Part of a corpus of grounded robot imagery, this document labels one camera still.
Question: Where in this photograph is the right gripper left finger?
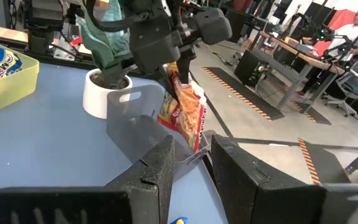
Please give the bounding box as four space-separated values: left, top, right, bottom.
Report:
0 134 176 224

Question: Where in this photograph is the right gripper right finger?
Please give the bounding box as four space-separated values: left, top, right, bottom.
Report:
209 133 358 224

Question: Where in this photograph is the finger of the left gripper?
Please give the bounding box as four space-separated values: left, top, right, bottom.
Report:
176 46 198 85
146 65 180 102

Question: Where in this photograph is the red roast beef noodle pack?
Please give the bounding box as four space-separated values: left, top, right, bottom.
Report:
157 61 208 153

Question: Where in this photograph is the grey translucent plastic bin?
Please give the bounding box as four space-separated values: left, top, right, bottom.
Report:
106 84 217 181

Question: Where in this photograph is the black computer tower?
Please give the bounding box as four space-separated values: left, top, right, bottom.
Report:
234 49 269 88

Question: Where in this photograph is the black hazard-striped floor mat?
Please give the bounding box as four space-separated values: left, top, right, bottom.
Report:
289 100 333 126
296 138 352 185
202 66 286 122

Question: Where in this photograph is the green plant in white pot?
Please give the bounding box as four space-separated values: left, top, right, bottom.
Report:
75 0 134 120

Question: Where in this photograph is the wooden top workbench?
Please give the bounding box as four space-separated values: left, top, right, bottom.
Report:
249 29 358 113

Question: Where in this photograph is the grey-blue table mat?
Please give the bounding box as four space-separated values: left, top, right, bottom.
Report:
0 58 229 224

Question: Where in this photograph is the yellow translucent plastic bin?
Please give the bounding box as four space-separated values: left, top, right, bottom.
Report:
0 36 40 114

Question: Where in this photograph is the grey office chair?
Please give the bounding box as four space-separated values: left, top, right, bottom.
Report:
321 55 358 125

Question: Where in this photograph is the person in white shirt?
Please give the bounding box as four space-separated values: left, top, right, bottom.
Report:
314 9 358 57

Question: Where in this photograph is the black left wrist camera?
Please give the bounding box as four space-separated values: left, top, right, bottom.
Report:
193 7 233 46

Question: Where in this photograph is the red cable tag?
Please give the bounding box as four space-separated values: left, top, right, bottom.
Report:
69 35 83 47

